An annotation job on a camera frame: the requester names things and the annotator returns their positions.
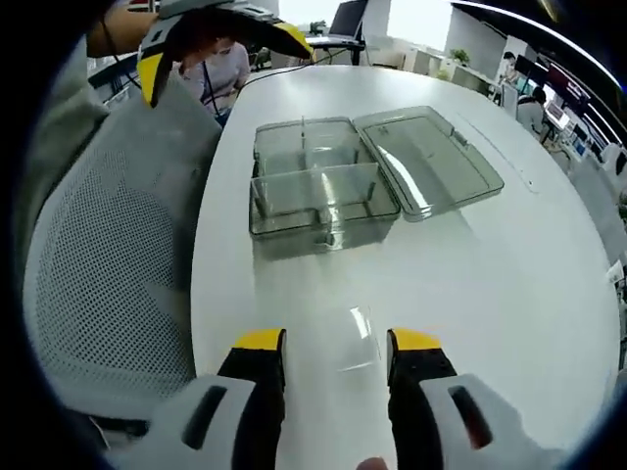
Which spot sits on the green potted plant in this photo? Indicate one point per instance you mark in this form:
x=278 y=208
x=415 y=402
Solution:
x=460 y=56

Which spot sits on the grey laptop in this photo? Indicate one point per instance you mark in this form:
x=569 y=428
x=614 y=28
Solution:
x=345 y=22

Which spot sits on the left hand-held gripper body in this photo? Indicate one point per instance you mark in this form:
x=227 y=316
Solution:
x=196 y=6

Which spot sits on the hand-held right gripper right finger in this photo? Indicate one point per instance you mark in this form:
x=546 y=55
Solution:
x=465 y=421

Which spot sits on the grey mesh office chair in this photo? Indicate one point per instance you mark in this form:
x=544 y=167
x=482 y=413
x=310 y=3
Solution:
x=108 y=254

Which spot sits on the clear grey guide fixture box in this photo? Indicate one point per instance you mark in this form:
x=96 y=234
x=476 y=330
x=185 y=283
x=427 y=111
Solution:
x=421 y=156

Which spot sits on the person's right hand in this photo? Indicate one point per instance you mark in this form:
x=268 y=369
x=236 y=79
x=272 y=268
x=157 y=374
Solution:
x=372 y=463

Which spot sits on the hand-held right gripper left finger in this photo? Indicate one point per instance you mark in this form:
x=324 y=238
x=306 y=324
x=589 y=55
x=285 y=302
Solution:
x=206 y=421

